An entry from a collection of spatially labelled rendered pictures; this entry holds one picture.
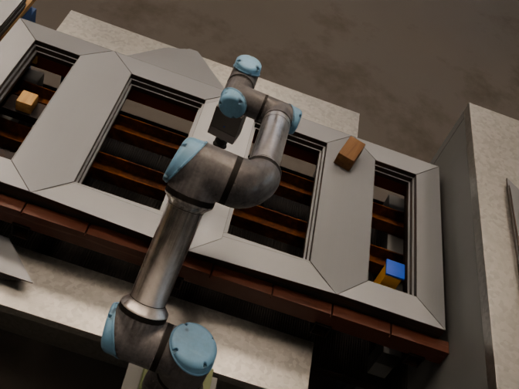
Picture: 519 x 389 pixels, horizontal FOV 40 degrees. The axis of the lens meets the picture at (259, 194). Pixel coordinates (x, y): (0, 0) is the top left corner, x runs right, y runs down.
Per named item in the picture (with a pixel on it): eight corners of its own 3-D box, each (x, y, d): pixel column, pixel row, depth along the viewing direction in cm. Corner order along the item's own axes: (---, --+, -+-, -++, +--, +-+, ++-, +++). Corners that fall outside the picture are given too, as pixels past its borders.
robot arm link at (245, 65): (232, 64, 194) (239, 48, 200) (222, 95, 201) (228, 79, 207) (259, 75, 194) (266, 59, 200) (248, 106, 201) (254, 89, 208)
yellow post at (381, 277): (361, 299, 230) (386, 262, 217) (375, 304, 230) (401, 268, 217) (360, 312, 226) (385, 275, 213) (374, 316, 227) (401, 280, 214)
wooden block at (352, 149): (345, 145, 252) (351, 135, 249) (360, 153, 251) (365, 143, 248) (333, 163, 243) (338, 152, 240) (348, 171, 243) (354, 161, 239)
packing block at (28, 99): (22, 99, 232) (23, 89, 230) (37, 103, 233) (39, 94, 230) (15, 109, 228) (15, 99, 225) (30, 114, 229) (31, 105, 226)
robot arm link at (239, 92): (261, 107, 187) (269, 85, 195) (221, 91, 187) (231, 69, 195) (251, 130, 193) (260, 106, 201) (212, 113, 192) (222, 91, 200)
